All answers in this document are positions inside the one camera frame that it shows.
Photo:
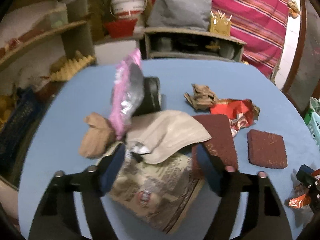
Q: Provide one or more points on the grey cloth cover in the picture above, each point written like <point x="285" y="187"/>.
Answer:
<point x="190" y="14"/>

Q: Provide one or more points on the red plastic basin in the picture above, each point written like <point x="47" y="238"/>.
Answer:
<point x="120" y="28"/>

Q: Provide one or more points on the green bin with bag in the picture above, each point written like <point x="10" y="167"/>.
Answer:
<point x="314" y="105"/>

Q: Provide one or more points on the white plastic bucket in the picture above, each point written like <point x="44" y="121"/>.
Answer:
<point x="127" y="8"/>

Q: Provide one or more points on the light blue laundry basket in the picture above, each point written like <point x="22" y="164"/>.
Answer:
<point x="314" y="127"/>

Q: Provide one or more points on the dark blue crate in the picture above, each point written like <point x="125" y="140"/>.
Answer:
<point x="28" y="109"/>

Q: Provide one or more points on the crumpled brown paper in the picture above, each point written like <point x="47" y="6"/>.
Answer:
<point x="202" y="99"/>

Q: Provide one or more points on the yellow utensil holder box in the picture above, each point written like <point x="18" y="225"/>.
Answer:
<point x="220" y="23"/>

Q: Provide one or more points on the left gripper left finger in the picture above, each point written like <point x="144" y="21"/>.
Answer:
<point x="55" y="217"/>

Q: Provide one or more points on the red crumpled wrapper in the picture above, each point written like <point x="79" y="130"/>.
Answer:
<point x="240" y="113"/>

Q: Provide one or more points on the white cabinet box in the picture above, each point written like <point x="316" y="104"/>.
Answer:
<point x="114" y="51"/>

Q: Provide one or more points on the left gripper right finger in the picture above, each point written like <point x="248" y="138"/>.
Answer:
<point x="265" y="217"/>

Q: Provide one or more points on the orange snack wrapper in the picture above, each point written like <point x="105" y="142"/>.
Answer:
<point x="301" y="197"/>

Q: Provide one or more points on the grey low shelf cabinet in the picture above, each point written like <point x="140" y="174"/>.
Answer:
<point x="182" y="43"/>

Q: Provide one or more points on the brown scouring pad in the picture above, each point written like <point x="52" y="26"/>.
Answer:
<point x="221" y="143"/>
<point x="266" y="149"/>

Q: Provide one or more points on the red striped curtain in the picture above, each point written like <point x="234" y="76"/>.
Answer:
<point x="262" y="25"/>

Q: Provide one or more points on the small tan crumpled paper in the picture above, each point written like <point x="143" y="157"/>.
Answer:
<point x="98" y="137"/>

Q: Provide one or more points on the pink foil wrapper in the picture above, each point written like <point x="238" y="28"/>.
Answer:
<point x="127" y="93"/>

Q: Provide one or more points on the yellow egg tray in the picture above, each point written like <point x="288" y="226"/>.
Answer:
<point x="64" y="69"/>

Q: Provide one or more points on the beige cloth rag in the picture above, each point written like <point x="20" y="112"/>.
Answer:
<point x="160" y="135"/>

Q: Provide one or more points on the dirty printed paper bag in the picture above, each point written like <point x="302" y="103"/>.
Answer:
<point x="159" y="194"/>

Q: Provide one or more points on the black cup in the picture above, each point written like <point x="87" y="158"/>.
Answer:
<point x="152" y="101"/>

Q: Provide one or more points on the brown framed door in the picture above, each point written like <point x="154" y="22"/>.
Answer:
<point x="303" y="80"/>

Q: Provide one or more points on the wooden wall shelf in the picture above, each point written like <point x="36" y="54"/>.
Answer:
<point x="36" y="33"/>

